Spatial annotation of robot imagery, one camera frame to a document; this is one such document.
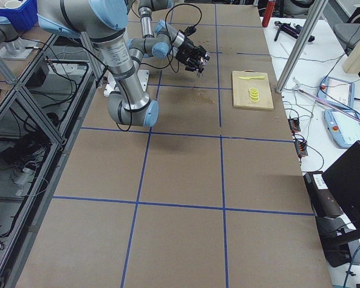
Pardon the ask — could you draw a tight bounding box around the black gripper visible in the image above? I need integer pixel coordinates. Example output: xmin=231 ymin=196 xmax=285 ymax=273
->
xmin=175 ymin=26 xmax=210 ymax=74

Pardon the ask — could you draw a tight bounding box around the steel measuring jigger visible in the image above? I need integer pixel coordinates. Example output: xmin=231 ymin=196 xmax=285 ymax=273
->
xmin=197 ymin=59 xmax=209 ymax=77

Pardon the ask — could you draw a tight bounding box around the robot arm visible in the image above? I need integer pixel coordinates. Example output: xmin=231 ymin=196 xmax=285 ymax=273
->
xmin=37 ymin=1 xmax=158 ymax=127
xmin=127 ymin=1 xmax=210 ymax=74

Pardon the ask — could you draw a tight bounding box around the wooden cutting board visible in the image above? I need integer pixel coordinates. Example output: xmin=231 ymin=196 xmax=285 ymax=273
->
xmin=232 ymin=71 xmax=274 ymax=110

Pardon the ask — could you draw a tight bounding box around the yellow plastic knife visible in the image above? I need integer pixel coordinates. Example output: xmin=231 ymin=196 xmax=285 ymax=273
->
xmin=238 ymin=76 xmax=265 ymax=80

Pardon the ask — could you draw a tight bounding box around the lemon slice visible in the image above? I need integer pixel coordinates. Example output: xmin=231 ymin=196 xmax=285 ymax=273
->
xmin=249 ymin=91 xmax=259 ymax=97

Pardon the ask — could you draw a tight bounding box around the red cylinder bottle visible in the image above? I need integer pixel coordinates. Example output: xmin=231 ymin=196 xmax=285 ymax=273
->
xmin=262 ymin=0 xmax=276 ymax=28

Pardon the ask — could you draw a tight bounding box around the brown paper table cover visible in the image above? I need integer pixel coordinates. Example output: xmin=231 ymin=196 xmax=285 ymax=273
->
xmin=17 ymin=5 xmax=331 ymax=287

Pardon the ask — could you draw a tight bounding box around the left teach pendant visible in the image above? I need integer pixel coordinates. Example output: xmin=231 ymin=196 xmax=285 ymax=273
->
xmin=317 ymin=76 xmax=355 ymax=109

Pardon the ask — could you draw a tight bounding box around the teach pendant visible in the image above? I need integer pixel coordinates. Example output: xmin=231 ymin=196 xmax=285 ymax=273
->
xmin=323 ymin=110 xmax=360 ymax=149
xmin=317 ymin=76 xmax=355 ymax=109

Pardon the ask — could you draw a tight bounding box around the grey office chair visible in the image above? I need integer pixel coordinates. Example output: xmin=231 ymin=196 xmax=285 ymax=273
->
xmin=333 ymin=4 xmax=360 ymax=55

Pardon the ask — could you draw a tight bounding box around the right teach pendant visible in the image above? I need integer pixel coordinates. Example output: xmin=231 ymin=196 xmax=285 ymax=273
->
xmin=323 ymin=110 xmax=360 ymax=149

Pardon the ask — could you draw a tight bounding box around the black box device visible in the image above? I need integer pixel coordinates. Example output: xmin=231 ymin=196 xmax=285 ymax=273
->
xmin=304 ymin=171 xmax=343 ymax=219

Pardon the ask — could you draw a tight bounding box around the black monitor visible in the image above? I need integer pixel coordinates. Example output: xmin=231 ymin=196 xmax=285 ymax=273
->
xmin=322 ymin=140 xmax=360 ymax=229

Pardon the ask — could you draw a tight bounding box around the blue storage bin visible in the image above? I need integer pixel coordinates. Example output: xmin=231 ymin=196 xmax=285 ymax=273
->
xmin=0 ymin=0 xmax=38 ymax=31

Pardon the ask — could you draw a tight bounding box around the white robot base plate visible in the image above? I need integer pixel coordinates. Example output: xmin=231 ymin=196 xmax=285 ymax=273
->
xmin=104 ymin=69 xmax=149 ymax=97

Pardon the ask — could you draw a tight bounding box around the aluminium frame post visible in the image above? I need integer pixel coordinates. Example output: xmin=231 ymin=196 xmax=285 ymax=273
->
xmin=275 ymin=0 xmax=328 ymax=94

